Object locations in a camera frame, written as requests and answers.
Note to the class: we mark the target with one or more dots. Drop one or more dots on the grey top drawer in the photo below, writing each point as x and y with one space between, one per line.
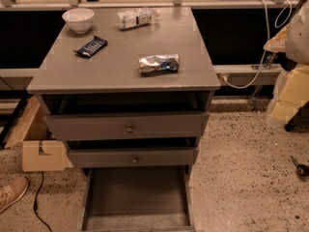
127 125

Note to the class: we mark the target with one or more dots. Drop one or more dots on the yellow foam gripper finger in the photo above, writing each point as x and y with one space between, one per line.
290 93

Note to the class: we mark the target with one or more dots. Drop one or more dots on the clear plastic water bottle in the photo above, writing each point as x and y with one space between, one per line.
136 17

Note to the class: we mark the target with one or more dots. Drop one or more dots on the tan sneaker shoe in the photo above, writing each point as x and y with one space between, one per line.
11 193

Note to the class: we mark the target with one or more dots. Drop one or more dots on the white ceramic bowl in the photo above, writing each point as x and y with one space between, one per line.
79 20

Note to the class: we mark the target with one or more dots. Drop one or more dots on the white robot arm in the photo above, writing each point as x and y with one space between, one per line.
291 91

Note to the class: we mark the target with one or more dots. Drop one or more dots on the dark blue snack bar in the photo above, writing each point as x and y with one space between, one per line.
92 47

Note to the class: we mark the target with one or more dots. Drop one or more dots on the grey open bottom drawer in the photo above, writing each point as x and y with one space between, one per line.
137 199

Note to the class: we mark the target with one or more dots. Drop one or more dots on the black tool on floor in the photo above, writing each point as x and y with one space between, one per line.
302 170

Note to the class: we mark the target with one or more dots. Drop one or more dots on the wooden box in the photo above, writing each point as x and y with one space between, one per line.
39 152

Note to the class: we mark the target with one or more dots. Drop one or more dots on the grey middle drawer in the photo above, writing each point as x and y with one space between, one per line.
96 158

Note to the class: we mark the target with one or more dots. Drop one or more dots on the grey drawer cabinet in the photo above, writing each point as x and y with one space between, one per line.
111 83

